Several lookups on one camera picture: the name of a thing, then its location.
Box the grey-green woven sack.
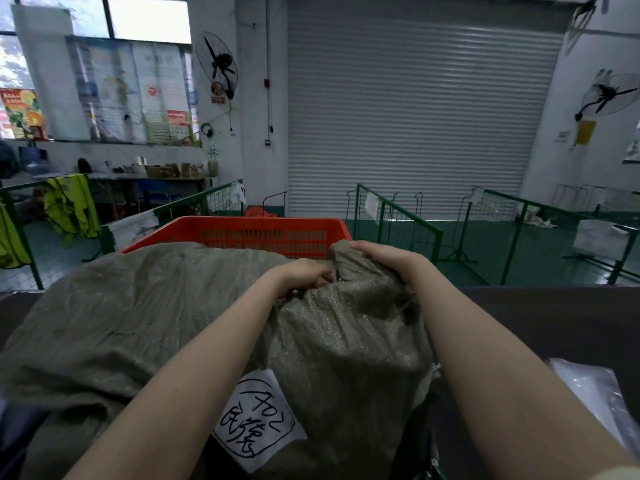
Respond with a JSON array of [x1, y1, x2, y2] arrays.
[[0, 240, 441, 480]]

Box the clear plastic bag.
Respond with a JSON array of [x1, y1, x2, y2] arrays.
[[548, 357, 640, 460]]

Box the person's right hand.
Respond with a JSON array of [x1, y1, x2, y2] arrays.
[[348, 240, 430, 285]]

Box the black floor stand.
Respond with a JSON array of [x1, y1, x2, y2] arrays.
[[440, 197, 478, 265]]

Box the yellow safety vest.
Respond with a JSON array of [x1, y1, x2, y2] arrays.
[[0, 202, 32, 270], [43, 174, 102, 245]]

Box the person's left hand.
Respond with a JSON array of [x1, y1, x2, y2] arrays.
[[270, 258, 336, 299]]

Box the grey roller shutter door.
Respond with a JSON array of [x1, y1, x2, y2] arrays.
[[286, 0, 568, 221]]

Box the colourful fruit poster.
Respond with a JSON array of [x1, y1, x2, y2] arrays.
[[0, 88, 47, 141]]

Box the red plastic crate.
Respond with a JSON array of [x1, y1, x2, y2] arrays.
[[121, 216, 353, 260]]

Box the person's right forearm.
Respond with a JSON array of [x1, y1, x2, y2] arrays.
[[402, 260, 638, 480]]

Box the black wall fan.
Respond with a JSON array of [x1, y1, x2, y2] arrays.
[[574, 70, 640, 123], [194, 31, 240, 100]]

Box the person's left forearm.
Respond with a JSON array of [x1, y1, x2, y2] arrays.
[[62, 267, 301, 480]]

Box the green wire mesh fence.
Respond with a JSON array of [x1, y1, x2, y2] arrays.
[[0, 179, 246, 291], [462, 187, 640, 286], [346, 183, 444, 265]]

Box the cluttered work table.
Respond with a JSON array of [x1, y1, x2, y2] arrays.
[[30, 155, 221, 220]]

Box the white handwritten paper label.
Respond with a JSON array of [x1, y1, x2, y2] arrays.
[[212, 369, 308, 474]]

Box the wall notice board posters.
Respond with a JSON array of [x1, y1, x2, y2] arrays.
[[65, 36, 201, 145]]

